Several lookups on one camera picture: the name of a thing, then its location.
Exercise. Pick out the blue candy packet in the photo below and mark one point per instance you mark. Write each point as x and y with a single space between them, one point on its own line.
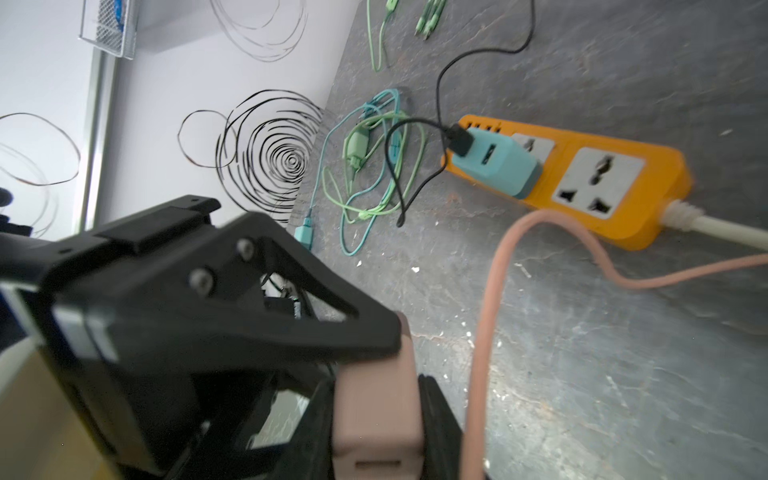
118 14

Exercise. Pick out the orange power strip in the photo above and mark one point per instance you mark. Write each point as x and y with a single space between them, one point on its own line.
618 189

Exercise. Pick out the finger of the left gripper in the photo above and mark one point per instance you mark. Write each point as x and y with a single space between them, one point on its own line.
181 296

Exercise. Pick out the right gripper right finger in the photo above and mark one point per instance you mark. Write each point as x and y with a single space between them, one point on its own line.
442 433

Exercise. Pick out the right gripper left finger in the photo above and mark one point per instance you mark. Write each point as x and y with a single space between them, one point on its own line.
308 455

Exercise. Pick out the pink charger plug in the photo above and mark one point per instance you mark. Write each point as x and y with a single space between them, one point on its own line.
378 430

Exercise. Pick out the white wire shelf basket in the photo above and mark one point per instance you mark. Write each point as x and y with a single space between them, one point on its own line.
98 27

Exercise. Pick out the teal charger plug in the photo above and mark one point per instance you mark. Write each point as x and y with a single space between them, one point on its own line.
495 161

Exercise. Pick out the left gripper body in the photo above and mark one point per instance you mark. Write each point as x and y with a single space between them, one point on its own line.
178 426

